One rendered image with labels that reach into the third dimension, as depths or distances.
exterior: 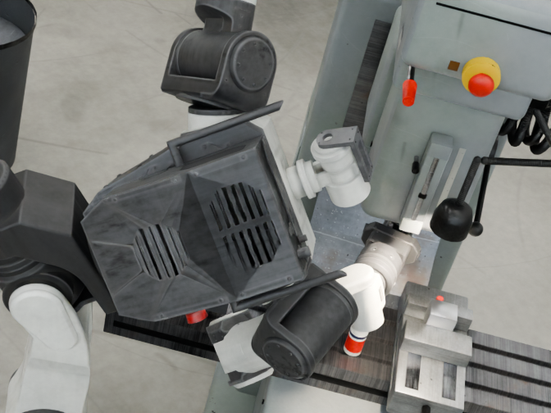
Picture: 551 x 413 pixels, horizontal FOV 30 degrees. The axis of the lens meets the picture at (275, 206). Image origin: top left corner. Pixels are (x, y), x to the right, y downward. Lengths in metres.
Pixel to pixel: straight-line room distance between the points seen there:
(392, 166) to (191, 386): 1.60
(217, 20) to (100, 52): 3.25
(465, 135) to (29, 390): 0.89
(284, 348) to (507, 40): 0.59
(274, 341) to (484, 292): 2.53
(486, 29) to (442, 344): 0.84
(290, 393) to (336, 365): 0.12
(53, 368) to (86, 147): 2.50
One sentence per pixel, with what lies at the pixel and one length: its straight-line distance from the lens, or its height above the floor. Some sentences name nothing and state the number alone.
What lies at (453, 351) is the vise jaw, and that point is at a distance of 2.26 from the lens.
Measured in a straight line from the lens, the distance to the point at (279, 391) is 2.30.
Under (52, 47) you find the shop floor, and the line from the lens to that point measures 4.80.
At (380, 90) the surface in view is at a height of 1.49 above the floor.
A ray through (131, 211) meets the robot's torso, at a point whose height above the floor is 1.60.
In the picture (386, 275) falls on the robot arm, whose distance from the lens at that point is 1.99.
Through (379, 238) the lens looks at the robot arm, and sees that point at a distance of 2.08.
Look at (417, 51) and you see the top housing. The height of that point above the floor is 1.77.
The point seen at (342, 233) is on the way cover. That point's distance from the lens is 2.56.
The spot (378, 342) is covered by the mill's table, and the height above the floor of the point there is 0.90.
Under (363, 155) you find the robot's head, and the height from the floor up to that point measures 1.65.
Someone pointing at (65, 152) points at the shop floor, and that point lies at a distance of 4.17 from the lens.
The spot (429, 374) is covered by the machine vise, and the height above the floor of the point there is 0.99.
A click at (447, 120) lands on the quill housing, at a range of 1.88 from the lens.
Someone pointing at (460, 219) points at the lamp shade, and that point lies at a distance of 1.85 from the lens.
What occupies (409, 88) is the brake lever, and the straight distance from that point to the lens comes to 1.68.
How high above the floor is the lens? 2.55
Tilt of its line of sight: 39 degrees down
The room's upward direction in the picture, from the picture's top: 15 degrees clockwise
